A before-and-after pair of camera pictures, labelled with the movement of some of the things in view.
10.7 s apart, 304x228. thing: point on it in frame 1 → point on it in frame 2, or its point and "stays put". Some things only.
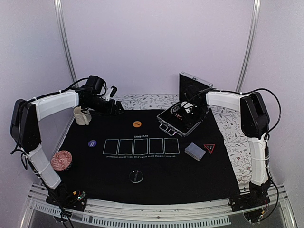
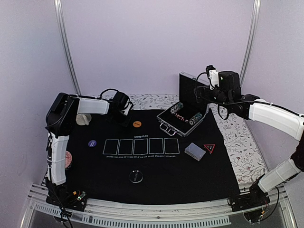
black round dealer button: [136, 176] stays put
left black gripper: [110, 111] → [126, 123]
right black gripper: [192, 120] → [200, 93]
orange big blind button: [137, 124] stays put
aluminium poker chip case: [183, 117] stays put
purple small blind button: [92, 143] stays put
